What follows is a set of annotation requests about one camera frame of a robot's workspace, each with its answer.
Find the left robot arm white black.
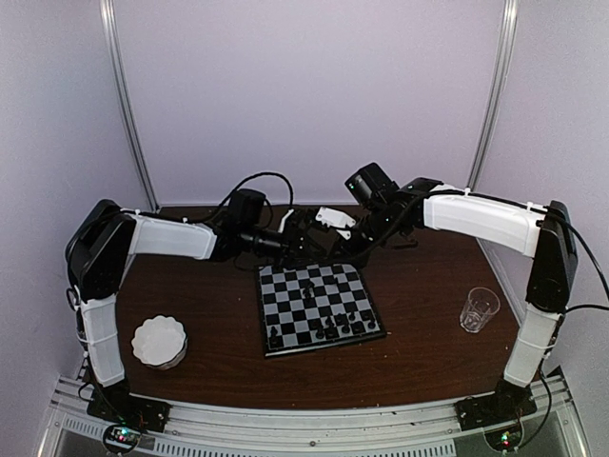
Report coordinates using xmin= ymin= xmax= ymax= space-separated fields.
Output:
xmin=65 ymin=189 xmax=351 ymax=423

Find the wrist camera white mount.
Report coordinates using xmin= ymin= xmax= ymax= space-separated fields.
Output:
xmin=277 ymin=209 xmax=295 ymax=233
xmin=315 ymin=207 xmax=356 ymax=240

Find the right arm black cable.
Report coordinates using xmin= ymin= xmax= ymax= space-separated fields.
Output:
xmin=537 ymin=209 xmax=609 ymax=429

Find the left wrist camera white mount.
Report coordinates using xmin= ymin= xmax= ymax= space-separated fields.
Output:
xmin=277 ymin=209 xmax=295 ymax=233

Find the aluminium front rail frame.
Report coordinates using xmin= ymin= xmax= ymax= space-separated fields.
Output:
xmin=31 ymin=369 xmax=592 ymax=456

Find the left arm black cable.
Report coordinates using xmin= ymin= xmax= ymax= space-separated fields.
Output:
xmin=64 ymin=171 xmax=295 ymax=315

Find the right aluminium corner post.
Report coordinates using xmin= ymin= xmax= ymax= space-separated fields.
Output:
xmin=467 ymin=0 xmax=520 ymax=189

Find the left round control board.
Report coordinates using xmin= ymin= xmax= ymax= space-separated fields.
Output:
xmin=102 ymin=424 xmax=143 ymax=454

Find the clear drinking glass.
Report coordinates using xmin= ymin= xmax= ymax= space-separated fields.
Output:
xmin=460 ymin=287 xmax=501 ymax=333

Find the black and grey chessboard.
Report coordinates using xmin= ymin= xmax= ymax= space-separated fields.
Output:
xmin=256 ymin=264 xmax=386 ymax=358

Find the pile of black chess pieces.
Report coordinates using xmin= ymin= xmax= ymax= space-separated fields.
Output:
xmin=303 ymin=280 xmax=315 ymax=301

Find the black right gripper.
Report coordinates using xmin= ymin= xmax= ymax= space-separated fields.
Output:
xmin=328 ymin=204 xmax=405 ymax=269

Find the left aluminium corner post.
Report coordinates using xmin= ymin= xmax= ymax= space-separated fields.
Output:
xmin=99 ymin=0 xmax=160 ymax=211

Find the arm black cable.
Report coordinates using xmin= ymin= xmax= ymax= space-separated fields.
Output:
xmin=64 ymin=171 xmax=295 ymax=315
xmin=537 ymin=209 xmax=609 ymax=429

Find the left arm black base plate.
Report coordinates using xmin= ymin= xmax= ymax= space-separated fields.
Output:
xmin=87 ymin=396 xmax=171 ymax=432

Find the round control board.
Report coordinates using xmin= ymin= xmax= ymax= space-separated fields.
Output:
xmin=102 ymin=424 xmax=143 ymax=454
xmin=484 ymin=425 xmax=524 ymax=452

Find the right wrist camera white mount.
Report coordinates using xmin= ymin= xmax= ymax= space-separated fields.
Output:
xmin=315 ymin=207 xmax=356 ymax=240

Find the aluminium corner post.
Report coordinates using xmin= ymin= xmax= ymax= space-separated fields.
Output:
xmin=99 ymin=0 xmax=160 ymax=211
xmin=467 ymin=0 xmax=520 ymax=189

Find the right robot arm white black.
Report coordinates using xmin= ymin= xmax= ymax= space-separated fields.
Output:
xmin=318 ymin=163 xmax=578 ymax=421

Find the right round control board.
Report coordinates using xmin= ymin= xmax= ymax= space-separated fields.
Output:
xmin=484 ymin=425 xmax=524 ymax=452

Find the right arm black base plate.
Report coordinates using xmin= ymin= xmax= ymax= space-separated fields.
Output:
xmin=454 ymin=393 xmax=538 ymax=431

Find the white scalloped bowl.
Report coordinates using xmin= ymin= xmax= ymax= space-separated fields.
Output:
xmin=131 ymin=315 xmax=188 ymax=370

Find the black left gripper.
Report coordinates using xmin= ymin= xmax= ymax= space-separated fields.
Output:
xmin=242 ymin=222 xmax=327 ymax=270

